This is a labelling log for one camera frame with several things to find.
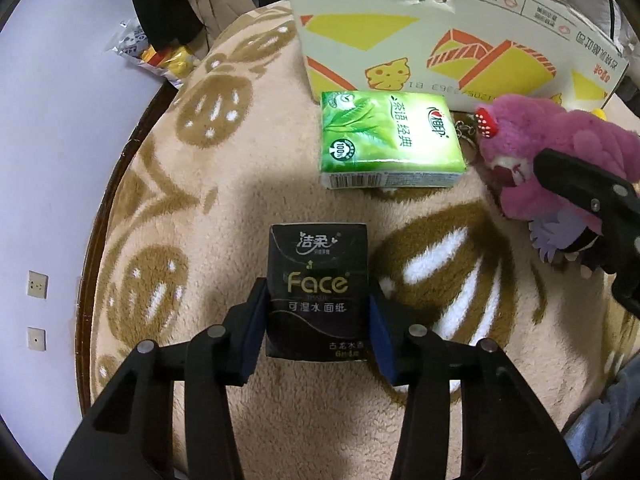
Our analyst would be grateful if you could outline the metal keychain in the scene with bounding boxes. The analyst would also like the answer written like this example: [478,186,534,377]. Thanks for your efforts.
[451,110,484,162]

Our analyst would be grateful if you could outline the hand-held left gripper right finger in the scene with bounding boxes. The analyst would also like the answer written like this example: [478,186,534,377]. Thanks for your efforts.
[369,287,584,480]

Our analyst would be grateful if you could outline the person's leg in jeans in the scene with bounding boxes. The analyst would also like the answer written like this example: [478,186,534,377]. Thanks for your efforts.
[564,359,640,467]

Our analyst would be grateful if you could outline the dark wooden bed frame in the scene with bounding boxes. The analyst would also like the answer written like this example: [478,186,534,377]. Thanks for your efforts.
[75,80,182,411]

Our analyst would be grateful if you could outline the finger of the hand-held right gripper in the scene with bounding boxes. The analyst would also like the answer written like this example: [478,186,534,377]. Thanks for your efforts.
[611,262,640,319]
[532,148,640,273]

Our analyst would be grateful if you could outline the printed cardboard box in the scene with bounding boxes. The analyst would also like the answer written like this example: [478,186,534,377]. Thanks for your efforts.
[280,0,632,113]

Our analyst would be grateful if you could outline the pale-haired plush doll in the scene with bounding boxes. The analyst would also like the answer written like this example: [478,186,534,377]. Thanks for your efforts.
[527,207,621,277]

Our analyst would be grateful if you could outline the black tissue pack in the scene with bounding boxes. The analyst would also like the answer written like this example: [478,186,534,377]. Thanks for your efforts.
[265,222,373,361]

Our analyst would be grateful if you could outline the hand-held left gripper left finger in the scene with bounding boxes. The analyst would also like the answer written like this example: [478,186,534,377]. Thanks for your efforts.
[52,277,271,480]

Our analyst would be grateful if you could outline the black hanging pants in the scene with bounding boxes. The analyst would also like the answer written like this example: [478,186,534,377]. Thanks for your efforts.
[122,0,206,52]

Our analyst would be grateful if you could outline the green tissue pack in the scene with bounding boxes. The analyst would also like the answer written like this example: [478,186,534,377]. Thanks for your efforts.
[319,90,468,191]

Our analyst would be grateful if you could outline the yellow snack bag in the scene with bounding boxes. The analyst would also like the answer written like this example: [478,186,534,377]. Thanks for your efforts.
[144,44,198,88]

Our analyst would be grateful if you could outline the beige brown printed blanket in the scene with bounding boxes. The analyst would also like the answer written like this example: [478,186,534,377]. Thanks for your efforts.
[87,0,640,480]

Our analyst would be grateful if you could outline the white snack bag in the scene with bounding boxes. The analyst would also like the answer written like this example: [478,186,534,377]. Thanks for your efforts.
[105,20,153,65]

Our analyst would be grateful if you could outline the pink plush bear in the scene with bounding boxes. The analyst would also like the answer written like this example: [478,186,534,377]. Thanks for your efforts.
[474,94,640,221]

